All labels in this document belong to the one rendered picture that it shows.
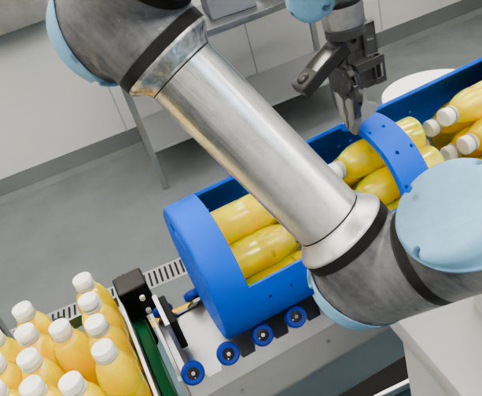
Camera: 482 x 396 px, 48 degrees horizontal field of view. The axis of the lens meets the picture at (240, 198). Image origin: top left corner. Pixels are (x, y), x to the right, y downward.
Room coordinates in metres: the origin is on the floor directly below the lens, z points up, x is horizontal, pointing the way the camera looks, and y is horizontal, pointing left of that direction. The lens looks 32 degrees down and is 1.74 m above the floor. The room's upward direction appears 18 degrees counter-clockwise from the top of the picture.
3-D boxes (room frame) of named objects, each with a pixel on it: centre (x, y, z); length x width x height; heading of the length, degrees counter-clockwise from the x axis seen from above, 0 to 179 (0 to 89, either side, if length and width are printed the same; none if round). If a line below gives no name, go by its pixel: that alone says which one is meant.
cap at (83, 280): (0.91, 0.36, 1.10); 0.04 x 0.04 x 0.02
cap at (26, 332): (0.81, 0.47, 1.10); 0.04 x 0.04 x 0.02
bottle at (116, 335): (0.77, 0.32, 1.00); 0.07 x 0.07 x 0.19
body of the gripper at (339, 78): (0.94, -0.28, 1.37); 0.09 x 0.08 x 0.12; 105
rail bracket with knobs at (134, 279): (1.00, 0.30, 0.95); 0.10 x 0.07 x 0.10; 15
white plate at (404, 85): (1.38, -0.61, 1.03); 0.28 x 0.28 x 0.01
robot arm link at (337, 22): (0.94, -0.27, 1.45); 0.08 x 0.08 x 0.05
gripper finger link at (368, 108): (0.93, -0.28, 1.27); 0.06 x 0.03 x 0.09; 105
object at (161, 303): (0.81, 0.21, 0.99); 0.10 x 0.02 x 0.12; 15
